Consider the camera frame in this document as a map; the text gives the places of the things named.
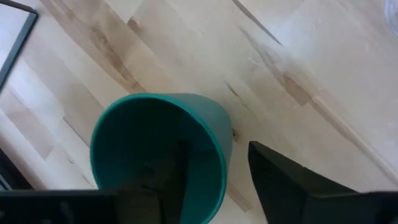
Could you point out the green plastic cup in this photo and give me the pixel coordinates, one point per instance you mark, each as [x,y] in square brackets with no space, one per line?
[205,124]

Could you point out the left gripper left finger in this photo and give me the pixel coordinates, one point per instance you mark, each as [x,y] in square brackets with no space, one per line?
[161,186]

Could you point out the wooden shelf black metal frame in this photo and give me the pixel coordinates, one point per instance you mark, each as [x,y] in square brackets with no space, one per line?
[23,37]

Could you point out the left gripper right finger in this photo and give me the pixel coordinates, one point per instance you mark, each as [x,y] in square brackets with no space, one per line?
[295,193]

